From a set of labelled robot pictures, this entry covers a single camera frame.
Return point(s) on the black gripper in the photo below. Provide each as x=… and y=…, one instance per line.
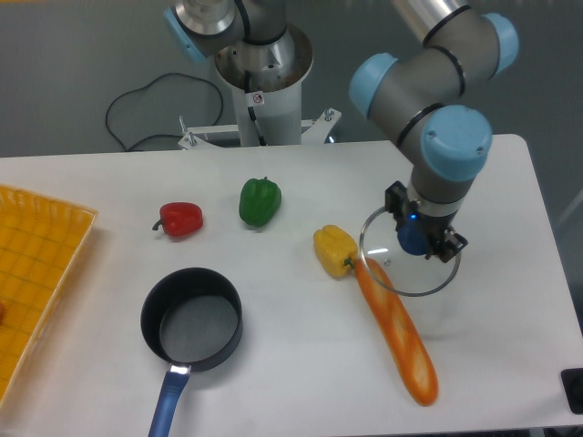
x=425, y=226

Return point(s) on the glass lid blue knob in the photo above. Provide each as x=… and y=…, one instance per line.
x=393, y=268

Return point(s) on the dark saucepan blue handle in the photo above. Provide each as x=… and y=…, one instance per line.
x=191, y=319

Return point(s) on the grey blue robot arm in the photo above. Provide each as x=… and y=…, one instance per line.
x=412, y=102

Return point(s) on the yellow bell pepper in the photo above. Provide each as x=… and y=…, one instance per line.
x=335, y=249

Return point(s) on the orange baguette bread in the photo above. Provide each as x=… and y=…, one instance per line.
x=411, y=358

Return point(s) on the green bell pepper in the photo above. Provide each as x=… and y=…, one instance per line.
x=260, y=199

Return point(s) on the black device at table edge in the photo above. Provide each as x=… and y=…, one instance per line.
x=572, y=380

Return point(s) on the red bell pepper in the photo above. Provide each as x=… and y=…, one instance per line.
x=179, y=219

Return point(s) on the yellow woven basket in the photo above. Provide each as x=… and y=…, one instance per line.
x=41, y=238

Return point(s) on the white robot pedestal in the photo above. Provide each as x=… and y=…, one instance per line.
x=266, y=88

